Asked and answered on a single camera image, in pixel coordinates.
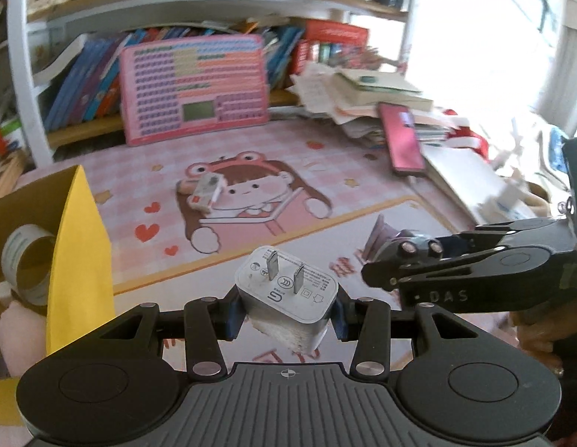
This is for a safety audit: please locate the thick red book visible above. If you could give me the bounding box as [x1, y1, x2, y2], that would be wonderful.
[304, 20, 370, 50]

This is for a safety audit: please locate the small white cube charger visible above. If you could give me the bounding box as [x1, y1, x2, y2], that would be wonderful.
[190, 172, 224, 210]

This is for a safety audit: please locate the clear packing tape roll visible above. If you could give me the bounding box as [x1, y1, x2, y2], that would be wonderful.
[1, 224, 59, 307]

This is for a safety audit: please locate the yellow cardboard box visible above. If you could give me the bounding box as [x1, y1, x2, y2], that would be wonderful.
[0, 165, 115, 425]

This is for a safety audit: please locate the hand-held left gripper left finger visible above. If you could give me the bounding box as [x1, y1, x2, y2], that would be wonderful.
[100, 286, 245, 379]

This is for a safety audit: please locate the pink learning keyboard tablet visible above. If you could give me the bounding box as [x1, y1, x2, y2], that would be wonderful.
[118, 34, 271, 146]

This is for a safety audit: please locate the stack of white papers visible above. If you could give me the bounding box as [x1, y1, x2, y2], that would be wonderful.
[421, 146, 527, 225]

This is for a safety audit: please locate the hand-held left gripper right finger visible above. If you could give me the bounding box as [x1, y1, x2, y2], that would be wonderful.
[332, 289, 476, 376]

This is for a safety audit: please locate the row of thin books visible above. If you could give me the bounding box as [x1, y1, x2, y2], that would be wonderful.
[263, 25, 309, 92]

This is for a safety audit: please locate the dried flower bunch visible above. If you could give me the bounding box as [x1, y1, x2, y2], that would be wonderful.
[330, 45, 397, 72]

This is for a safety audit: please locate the red white plush cloth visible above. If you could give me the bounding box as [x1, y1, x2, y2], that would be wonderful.
[444, 108, 491, 160]

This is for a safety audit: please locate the row of blue books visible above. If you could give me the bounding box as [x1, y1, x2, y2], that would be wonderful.
[43, 28, 132, 132]

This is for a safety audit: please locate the pink checked printed tablecloth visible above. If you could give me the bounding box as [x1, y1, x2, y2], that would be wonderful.
[16, 116, 550, 447]

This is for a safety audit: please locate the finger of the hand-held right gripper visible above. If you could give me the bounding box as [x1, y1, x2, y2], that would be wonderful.
[369, 215, 570, 264]
[361, 243, 556, 290]

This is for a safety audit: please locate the person's right hand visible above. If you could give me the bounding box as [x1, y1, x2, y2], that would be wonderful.
[511, 311, 570, 375]

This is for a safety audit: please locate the large white rounded charger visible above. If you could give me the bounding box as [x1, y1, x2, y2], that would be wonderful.
[235, 245, 338, 355]

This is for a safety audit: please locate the red smartphone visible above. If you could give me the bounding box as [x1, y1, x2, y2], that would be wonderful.
[377, 102, 427, 176]

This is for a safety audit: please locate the white bookshelf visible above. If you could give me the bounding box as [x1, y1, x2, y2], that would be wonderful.
[6, 0, 420, 169]

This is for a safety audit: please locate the pile of books and papers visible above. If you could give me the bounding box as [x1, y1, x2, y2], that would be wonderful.
[288, 62, 458, 146]

